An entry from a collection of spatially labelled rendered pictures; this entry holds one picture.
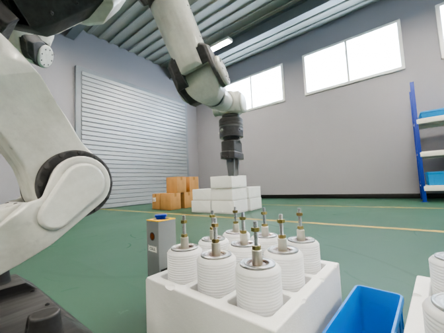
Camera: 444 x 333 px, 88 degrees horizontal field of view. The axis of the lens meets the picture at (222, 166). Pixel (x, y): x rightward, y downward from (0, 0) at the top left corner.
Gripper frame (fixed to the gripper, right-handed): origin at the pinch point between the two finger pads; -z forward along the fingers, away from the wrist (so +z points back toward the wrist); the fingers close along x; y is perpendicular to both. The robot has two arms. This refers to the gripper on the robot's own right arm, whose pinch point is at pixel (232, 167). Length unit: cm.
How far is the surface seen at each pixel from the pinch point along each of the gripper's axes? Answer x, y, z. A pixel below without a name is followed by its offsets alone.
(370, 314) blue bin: -1, -39, -43
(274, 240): -6.0, -15.1, -23.6
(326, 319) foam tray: -14, -29, -39
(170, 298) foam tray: -31.2, 4.5, -32.4
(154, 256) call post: -18.0, 21.2, -27.9
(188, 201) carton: 301, 224, -37
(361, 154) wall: 481, -88, 44
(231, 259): -26.7, -9.9, -23.4
